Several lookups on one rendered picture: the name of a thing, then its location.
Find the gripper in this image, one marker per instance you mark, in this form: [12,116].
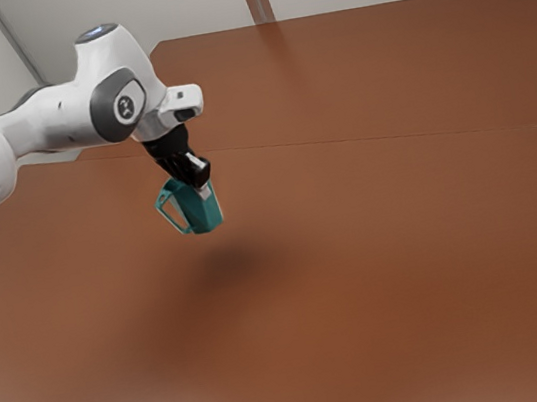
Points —
[166,150]

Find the teal faceted mug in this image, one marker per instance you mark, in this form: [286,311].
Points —
[198,211]

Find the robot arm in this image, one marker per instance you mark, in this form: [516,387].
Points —
[49,117]

